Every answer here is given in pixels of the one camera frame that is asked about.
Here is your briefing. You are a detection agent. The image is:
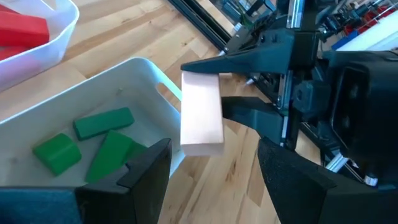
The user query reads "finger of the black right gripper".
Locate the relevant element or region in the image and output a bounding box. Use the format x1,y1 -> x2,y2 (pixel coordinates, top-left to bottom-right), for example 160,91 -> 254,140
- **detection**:
221,96 -> 286,146
181,29 -> 295,75

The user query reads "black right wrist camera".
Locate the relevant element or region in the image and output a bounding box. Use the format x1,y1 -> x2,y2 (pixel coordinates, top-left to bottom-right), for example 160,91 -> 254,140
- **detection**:
323,51 -> 398,188

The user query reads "wooden block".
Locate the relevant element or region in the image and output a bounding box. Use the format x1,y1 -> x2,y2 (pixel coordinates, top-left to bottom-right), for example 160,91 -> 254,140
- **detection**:
180,71 -> 225,157

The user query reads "black aluminium frame rail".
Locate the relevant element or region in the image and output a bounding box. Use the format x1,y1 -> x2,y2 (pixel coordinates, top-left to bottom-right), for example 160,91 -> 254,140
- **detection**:
167,0 -> 246,52

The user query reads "white plastic bin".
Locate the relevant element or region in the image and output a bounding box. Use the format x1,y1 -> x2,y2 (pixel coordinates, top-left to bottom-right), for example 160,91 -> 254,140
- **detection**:
0,57 -> 185,188
0,0 -> 80,91

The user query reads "green wedge block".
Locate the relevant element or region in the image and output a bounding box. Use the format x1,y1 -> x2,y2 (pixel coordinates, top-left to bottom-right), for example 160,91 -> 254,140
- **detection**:
85,129 -> 149,184

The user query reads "green half-round block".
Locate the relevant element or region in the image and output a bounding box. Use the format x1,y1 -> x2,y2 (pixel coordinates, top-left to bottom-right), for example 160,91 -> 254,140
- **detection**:
32,133 -> 83,177

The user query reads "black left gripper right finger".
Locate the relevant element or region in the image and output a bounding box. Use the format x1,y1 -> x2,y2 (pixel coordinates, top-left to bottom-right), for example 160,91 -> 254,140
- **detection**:
257,136 -> 398,224

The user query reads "red block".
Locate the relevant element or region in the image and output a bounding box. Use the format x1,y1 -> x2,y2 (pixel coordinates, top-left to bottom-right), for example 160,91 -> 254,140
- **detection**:
0,11 -> 50,49

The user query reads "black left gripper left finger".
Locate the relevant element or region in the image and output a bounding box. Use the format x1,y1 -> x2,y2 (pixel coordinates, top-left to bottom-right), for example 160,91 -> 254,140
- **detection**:
74,138 -> 173,224

